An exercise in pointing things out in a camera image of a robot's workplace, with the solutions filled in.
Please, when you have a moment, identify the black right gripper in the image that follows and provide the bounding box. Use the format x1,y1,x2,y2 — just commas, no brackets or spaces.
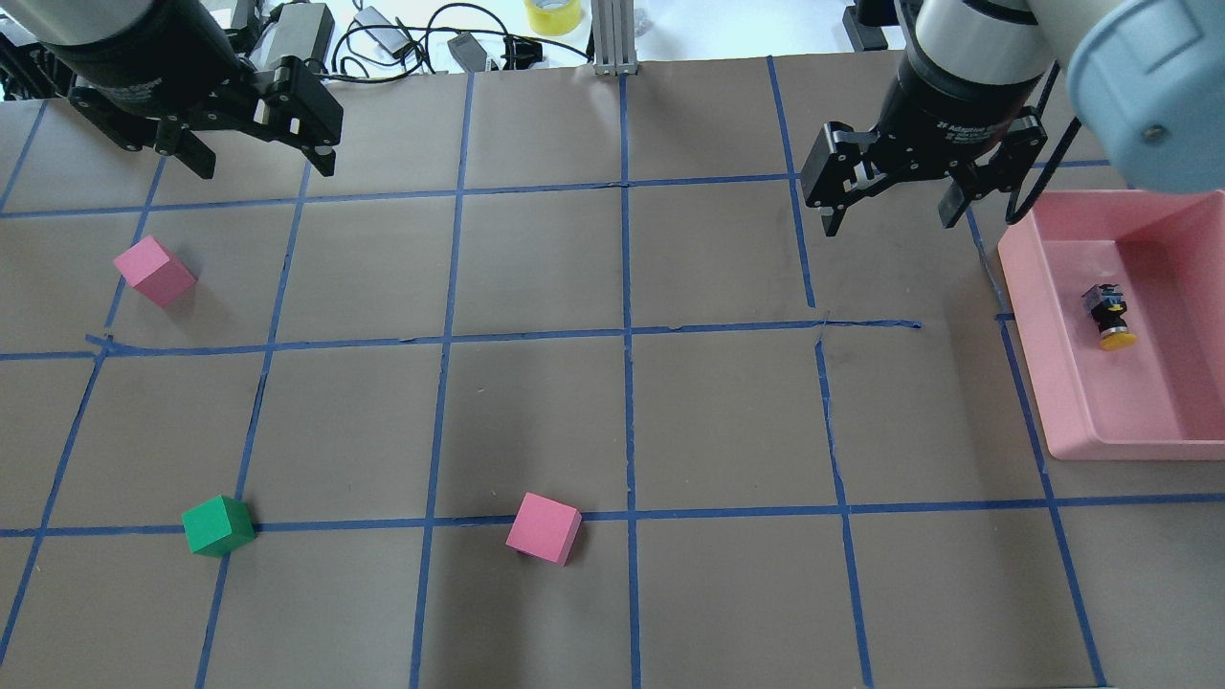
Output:
799,49,1047,238

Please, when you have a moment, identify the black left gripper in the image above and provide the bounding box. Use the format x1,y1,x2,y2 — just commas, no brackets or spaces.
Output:
43,1,343,180

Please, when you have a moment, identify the yellow push button switch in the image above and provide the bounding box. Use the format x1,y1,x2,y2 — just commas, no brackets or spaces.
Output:
1080,283,1138,352

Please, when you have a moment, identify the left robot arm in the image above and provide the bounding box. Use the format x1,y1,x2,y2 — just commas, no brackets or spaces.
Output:
2,1,343,179

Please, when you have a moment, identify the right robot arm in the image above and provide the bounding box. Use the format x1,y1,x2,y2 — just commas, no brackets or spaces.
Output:
799,1,1224,235

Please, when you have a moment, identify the black power adapter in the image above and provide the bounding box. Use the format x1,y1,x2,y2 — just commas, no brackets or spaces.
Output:
251,2,334,74

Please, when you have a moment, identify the pink cube near left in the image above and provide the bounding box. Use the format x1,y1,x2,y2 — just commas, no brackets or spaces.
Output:
113,235,197,308

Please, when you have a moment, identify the pink cube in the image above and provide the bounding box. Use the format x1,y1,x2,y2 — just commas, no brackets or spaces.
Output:
503,492,583,566
113,235,197,308

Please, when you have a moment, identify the pink plastic bin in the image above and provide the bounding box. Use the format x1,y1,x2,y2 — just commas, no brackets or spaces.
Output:
998,190,1224,461

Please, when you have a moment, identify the yellow tape roll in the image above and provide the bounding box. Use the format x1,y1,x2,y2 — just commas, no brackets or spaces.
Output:
523,0,583,36

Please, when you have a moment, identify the green cube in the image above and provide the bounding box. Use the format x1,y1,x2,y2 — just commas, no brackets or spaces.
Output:
181,497,256,558

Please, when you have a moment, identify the pink cube centre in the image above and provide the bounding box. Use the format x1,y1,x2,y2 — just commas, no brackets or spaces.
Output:
503,492,583,566

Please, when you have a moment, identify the aluminium frame post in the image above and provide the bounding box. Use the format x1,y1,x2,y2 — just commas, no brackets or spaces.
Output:
590,0,639,76

